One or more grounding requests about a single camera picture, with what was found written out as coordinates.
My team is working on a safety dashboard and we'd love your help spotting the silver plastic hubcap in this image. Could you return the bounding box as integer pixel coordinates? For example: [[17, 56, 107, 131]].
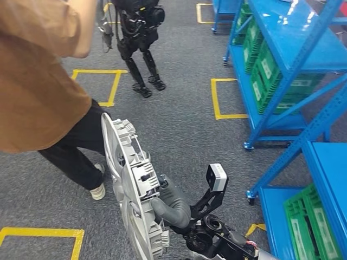
[[101, 113, 171, 260]]

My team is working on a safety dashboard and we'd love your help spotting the person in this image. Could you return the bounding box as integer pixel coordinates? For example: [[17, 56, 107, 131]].
[[0, 0, 109, 202]]

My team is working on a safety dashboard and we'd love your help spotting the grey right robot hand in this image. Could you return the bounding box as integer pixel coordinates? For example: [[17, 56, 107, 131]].
[[150, 174, 192, 230]]

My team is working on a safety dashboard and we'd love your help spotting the yellow floor tape square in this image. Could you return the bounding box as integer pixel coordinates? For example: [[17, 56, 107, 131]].
[[197, 3, 215, 25], [0, 226, 85, 260]]

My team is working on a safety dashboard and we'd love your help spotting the black humanoid robot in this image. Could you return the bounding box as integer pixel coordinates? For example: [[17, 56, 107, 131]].
[[96, 0, 166, 99]]

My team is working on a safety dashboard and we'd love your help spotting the blue metal shelf rack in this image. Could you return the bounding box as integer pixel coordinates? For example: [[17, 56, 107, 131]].
[[222, 0, 347, 150], [211, 0, 246, 34], [246, 82, 347, 260]]

